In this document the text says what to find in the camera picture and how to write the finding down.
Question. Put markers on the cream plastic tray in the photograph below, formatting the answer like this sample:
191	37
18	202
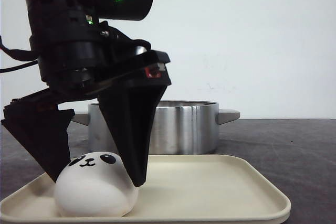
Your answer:
178	189

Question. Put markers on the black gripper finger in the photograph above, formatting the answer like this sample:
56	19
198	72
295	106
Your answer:
44	135

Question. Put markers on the panda bun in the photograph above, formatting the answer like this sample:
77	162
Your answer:
95	184

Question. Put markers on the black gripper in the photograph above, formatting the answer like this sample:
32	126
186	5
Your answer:
80	59

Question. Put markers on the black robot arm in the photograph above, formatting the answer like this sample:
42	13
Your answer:
103	9

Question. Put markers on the stainless steel steamer pot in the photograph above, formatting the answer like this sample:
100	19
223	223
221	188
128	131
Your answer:
179	127

